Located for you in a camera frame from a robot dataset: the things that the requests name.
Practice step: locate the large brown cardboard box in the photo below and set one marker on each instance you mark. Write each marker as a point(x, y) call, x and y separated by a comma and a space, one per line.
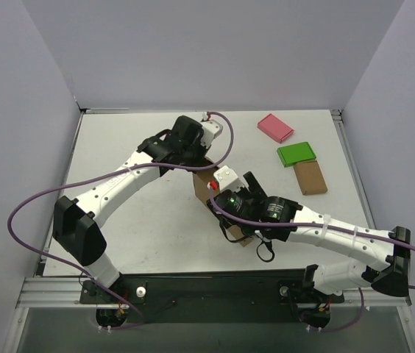
point(232, 233)

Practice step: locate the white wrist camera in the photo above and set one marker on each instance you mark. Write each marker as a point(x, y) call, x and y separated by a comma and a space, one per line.
point(211, 130)
point(226, 178)

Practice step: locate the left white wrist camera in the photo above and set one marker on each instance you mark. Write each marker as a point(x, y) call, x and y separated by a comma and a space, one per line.
point(211, 130)

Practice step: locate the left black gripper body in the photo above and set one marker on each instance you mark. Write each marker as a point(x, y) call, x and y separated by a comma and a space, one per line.
point(196, 156)

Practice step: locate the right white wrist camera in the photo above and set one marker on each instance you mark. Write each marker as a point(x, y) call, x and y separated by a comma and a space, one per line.
point(226, 178)

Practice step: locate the aluminium frame rail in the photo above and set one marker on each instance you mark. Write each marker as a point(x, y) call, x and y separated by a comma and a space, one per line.
point(164, 228)

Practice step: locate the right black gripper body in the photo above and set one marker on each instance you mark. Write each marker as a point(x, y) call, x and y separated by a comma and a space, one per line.
point(251, 189)

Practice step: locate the pink paper box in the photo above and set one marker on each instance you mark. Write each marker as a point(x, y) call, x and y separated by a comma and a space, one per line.
point(276, 129)

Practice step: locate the green paper box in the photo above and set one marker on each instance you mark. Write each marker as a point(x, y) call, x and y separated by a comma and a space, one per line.
point(295, 153)

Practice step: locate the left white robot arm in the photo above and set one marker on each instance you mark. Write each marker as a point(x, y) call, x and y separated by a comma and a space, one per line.
point(77, 222)

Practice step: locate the small brown cardboard box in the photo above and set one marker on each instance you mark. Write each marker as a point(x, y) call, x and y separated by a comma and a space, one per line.
point(310, 178)

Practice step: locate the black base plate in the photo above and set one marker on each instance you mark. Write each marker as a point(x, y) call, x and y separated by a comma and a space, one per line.
point(246, 297)

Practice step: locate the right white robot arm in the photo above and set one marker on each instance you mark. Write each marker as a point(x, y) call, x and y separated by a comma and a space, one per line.
point(376, 259)

